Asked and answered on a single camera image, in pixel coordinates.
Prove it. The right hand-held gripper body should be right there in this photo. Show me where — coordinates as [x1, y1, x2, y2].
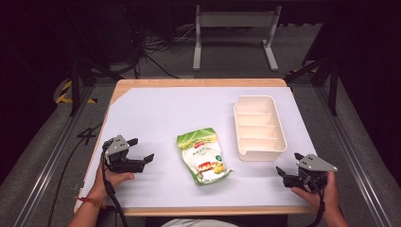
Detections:
[283, 153, 339, 192]

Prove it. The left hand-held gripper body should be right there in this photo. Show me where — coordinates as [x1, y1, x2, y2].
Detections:
[103, 134, 147, 174]

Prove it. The person's left hand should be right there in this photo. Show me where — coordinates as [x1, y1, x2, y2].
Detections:
[91, 163, 135, 203]

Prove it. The person's right hand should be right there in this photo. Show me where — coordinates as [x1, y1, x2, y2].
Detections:
[289, 171, 341, 216]

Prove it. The white divided plastic box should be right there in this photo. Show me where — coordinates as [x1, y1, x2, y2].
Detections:
[233, 95, 288, 163]

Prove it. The white table sheet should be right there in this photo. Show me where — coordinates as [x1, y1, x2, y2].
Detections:
[81, 86, 318, 209]

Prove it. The green and white snack bag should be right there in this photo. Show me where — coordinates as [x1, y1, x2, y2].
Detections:
[176, 127, 234, 187]

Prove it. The person's light clothing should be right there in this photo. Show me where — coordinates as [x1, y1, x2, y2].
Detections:
[160, 218, 241, 227]

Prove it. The black metal stand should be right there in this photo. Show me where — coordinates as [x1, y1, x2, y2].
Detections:
[68, 55, 125, 117]
[284, 55, 340, 117]

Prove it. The yellow and black hazard tape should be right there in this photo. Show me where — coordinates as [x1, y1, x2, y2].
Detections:
[55, 79, 97, 105]

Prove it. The white metal stand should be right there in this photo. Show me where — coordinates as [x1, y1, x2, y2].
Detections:
[192, 4, 283, 72]

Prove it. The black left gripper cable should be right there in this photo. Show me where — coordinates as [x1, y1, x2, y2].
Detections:
[100, 141, 130, 227]

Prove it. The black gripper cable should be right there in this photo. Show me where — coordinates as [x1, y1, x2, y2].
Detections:
[100, 141, 130, 227]
[309, 185, 326, 227]

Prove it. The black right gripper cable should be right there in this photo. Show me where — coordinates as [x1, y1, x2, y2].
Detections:
[309, 185, 326, 227]

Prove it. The aluminium floor rail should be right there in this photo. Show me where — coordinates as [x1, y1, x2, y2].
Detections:
[314, 84, 393, 227]
[11, 86, 96, 227]

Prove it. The red string bracelet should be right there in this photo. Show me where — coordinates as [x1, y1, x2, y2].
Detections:
[75, 196, 107, 210]

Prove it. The thin black floor cable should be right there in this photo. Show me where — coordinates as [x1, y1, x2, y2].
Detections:
[46, 122, 104, 227]

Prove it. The bundle of floor cables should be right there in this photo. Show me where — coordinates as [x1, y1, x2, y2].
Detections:
[124, 23, 198, 79]

